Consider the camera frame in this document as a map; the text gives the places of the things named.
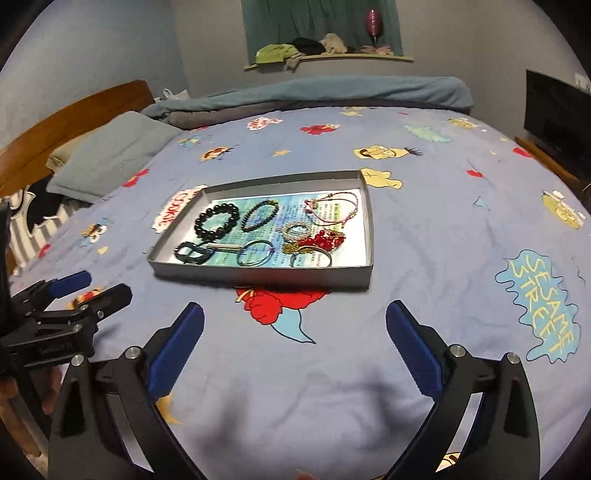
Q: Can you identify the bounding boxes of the red bead bracelet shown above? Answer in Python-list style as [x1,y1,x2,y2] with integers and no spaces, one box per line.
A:
[298,228,347,252]

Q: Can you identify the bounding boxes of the wooden window shelf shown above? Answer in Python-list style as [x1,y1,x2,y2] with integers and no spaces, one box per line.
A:
[243,53,415,72]

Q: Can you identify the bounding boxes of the wooden headboard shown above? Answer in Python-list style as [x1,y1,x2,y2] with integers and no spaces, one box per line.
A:
[0,79,153,197]

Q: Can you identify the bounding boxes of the teal folded blanket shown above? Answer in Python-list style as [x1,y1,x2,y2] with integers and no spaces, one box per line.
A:
[141,74,474,130]

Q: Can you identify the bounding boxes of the pink balloon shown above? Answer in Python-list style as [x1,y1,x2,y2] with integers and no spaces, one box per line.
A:
[365,9,383,47]

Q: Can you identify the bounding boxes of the green cloth on shelf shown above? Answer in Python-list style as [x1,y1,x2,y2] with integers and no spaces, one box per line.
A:
[254,43,301,65]

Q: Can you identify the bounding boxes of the black monitor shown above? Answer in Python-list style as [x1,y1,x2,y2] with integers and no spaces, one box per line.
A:
[524,70,590,179]

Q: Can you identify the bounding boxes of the small dark bead bracelet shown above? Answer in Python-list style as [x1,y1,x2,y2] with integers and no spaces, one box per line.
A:
[239,198,282,233]

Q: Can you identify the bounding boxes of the teal curtain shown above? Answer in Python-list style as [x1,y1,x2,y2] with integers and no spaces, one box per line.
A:
[242,0,404,61]

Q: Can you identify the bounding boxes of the pearl ring hair clip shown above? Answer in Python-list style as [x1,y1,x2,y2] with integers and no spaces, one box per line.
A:
[280,220,311,243]

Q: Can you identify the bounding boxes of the white wall socket strip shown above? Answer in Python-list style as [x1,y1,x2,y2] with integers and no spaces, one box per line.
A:
[574,73,591,94]

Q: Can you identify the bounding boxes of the grey cardboard box tray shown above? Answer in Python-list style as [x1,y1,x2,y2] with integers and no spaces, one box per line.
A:
[147,170,374,290]

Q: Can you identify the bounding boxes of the large black bead bracelet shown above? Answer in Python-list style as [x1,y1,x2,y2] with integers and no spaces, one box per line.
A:
[193,202,242,242]

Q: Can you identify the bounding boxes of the silver bangle bracelets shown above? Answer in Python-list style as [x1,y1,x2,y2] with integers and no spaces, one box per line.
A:
[235,238,334,269]

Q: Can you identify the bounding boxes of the wooden side desk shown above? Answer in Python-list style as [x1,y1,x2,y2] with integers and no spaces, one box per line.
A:
[514,136,591,211]

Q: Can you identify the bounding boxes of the green printed paper sheet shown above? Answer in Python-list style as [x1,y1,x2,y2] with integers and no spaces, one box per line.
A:
[165,188,368,268]

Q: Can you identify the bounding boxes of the beige cloth on shelf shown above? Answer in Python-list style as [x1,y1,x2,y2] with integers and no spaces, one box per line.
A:
[320,32,348,55]

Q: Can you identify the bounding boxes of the olive pillow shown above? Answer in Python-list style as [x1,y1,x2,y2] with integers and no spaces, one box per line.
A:
[46,130,95,173]

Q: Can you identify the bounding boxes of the person left hand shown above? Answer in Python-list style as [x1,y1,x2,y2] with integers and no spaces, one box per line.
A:
[1,366,62,415]

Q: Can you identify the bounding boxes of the striped cartoon pillow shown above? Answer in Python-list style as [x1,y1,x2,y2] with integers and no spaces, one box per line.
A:
[4,175,87,271]

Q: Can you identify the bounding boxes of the black cloth on shelf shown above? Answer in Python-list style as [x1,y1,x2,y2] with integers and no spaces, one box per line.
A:
[290,37,325,56]

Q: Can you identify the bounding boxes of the grey-blue pillow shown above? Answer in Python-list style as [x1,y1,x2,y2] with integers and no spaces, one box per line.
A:
[47,111,182,203]

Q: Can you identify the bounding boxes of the pink cord bracelet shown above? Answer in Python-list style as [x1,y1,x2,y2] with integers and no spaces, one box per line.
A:
[303,190,360,228]

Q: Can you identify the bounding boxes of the gold filigree hair clip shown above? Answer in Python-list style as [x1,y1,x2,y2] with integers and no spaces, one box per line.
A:
[281,239,314,255]

